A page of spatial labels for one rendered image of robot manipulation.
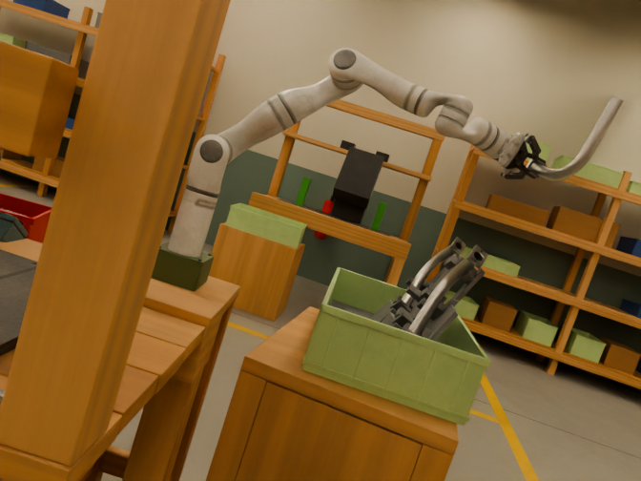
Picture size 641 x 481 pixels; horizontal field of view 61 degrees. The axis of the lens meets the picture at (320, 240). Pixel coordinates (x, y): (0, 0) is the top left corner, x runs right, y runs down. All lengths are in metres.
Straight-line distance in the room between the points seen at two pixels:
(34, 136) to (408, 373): 1.01
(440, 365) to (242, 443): 0.50
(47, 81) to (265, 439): 1.01
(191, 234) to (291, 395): 0.50
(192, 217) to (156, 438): 0.55
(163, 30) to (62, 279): 0.26
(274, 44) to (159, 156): 6.23
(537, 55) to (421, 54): 1.27
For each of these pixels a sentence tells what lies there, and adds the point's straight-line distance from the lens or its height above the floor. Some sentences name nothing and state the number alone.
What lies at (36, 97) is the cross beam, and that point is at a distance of 0.55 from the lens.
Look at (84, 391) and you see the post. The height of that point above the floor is 0.97.
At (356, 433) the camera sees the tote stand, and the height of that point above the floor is 0.72.
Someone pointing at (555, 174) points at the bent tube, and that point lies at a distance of 1.55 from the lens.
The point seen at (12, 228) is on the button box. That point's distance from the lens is 1.36.
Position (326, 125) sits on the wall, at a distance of 6.48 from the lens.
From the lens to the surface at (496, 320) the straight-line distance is 6.09.
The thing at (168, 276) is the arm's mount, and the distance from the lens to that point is 1.49.
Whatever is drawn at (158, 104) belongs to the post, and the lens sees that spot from 0.56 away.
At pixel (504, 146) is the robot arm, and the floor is 1.46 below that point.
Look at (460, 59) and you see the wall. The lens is 6.60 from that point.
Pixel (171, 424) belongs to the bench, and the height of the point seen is 0.63.
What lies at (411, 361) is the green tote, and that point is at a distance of 1.32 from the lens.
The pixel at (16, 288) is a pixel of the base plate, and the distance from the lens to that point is 1.08.
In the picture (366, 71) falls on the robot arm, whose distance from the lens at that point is 1.46.
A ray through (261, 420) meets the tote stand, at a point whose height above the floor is 0.66.
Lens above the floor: 1.25
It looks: 7 degrees down
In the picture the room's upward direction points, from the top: 18 degrees clockwise
